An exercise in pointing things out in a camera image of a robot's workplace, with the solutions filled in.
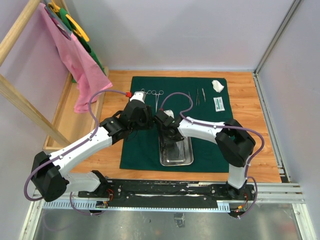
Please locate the yellow hanger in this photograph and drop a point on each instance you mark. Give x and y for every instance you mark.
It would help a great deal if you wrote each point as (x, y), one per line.
(59, 8)

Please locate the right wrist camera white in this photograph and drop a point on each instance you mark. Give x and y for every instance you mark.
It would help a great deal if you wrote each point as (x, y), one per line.
(169, 113)

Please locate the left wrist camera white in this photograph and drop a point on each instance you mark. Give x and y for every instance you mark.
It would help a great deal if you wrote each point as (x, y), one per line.
(139, 96)

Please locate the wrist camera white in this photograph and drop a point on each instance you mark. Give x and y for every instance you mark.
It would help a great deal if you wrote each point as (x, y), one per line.
(139, 96)
(169, 113)

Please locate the wooden rack frame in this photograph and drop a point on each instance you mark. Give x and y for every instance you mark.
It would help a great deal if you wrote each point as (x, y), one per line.
(35, 81)

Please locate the grey hanger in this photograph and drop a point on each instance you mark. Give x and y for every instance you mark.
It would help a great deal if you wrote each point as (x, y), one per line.
(57, 21)

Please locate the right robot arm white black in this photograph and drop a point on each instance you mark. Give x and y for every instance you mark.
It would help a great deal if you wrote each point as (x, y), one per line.
(233, 141)

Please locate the dark green surgical cloth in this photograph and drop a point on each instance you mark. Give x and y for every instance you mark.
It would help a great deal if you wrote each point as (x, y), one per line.
(141, 151)

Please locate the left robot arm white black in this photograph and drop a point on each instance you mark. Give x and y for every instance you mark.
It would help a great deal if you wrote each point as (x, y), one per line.
(51, 173)

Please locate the steel instrument tray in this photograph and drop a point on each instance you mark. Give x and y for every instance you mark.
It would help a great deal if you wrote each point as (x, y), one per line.
(175, 153)

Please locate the pink cloth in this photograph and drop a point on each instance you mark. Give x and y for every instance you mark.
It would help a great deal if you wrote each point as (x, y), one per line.
(87, 73)

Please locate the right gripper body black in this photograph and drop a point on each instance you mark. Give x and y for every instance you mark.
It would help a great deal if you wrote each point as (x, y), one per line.
(174, 138)

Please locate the steel forceps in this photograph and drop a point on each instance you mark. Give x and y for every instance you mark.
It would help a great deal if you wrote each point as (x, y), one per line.
(157, 95)
(146, 92)

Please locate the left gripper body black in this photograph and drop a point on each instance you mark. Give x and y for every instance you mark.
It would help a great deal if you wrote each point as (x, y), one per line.
(146, 122)

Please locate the blue suture packet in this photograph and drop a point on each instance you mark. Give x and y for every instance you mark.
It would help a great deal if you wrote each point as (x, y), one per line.
(218, 104)

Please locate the white gauze roll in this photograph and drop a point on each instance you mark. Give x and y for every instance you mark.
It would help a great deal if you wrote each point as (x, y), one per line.
(217, 86)

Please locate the green garment on hanger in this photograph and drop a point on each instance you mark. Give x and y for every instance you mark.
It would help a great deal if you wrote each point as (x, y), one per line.
(63, 15)

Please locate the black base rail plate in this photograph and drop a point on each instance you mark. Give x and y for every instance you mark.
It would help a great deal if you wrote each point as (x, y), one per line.
(160, 194)

